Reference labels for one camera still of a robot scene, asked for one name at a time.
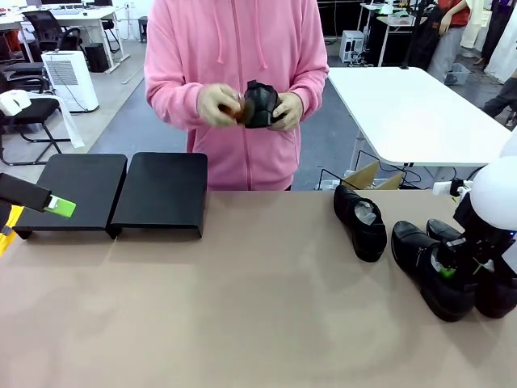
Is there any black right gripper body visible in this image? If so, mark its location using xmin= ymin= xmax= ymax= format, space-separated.
xmin=453 ymin=196 xmax=517 ymax=264

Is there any white bundle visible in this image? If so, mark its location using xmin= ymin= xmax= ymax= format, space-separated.
xmin=0 ymin=91 xmax=33 ymax=115

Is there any person left forearm pink sleeve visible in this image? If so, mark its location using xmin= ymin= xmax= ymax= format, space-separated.
xmin=290 ymin=60 xmax=330 ymax=118

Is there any black sled-base chair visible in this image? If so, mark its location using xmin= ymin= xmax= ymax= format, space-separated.
xmin=0 ymin=91 xmax=72 ymax=167

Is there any black leather shoe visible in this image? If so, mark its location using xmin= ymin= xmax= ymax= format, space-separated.
xmin=333 ymin=184 xmax=388 ymax=263
xmin=243 ymin=79 xmax=284 ymax=130
xmin=426 ymin=217 xmax=517 ymax=319
xmin=390 ymin=220 xmax=477 ymax=323

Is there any person left hand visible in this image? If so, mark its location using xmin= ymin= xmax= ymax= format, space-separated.
xmin=271 ymin=91 xmax=304 ymax=133

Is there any large white table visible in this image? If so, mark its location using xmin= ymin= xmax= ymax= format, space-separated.
xmin=327 ymin=66 xmax=515 ymax=191

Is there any background table white frame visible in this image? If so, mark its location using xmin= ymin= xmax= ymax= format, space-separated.
xmin=359 ymin=2 xmax=429 ymax=68

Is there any white hanging cloth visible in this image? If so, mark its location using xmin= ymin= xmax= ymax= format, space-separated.
xmin=27 ymin=92 xmax=86 ymax=149

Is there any person right forearm pink sleeve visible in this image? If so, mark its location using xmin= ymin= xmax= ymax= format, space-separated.
xmin=145 ymin=68 xmax=207 ymax=130

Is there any person torso pink hoodie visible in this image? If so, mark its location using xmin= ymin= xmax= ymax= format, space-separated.
xmin=144 ymin=0 xmax=330 ymax=192

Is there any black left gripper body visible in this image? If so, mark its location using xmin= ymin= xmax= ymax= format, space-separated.
xmin=0 ymin=172 xmax=53 ymax=213

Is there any yellow fabric strap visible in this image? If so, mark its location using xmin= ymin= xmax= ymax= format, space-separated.
xmin=0 ymin=204 xmax=23 ymax=258

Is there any brown shoe brush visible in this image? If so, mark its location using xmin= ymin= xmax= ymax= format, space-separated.
xmin=220 ymin=92 xmax=255 ymax=124

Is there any grey plastic bin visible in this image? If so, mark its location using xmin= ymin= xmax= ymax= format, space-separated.
xmin=443 ymin=62 xmax=472 ymax=86

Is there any black office chair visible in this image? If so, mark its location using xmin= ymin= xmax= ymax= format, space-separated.
xmin=0 ymin=60 xmax=53 ymax=96
xmin=22 ymin=10 xmax=88 ymax=61

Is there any white office desk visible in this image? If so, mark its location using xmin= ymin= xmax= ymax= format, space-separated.
xmin=0 ymin=6 xmax=130 ymax=74

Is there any black metal shoe stand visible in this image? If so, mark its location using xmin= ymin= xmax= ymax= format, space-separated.
xmin=11 ymin=153 xmax=128 ymax=242
xmin=105 ymin=152 xmax=208 ymax=241

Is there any white computer tower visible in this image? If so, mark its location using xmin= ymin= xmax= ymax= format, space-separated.
xmin=338 ymin=30 xmax=367 ymax=65

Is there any bystander in dark trousers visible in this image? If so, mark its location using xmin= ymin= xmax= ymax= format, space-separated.
xmin=482 ymin=76 xmax=517 ymax=126

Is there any brown cardboard box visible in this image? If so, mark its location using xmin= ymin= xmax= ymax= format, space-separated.
xmin=342 ymin=160 xmax=407 ymax=191

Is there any white air purifier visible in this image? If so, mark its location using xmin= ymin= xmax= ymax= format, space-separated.
xmin=41 ymin=50 xmax=100 ymax=113

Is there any person right hand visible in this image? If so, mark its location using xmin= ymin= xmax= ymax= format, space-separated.
xmin=196 ymin=83 xmax=243 ymax=129

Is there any black computer tower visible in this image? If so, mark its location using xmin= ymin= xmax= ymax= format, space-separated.
xmin=84 ymin=42 xmax=110 ymax=73

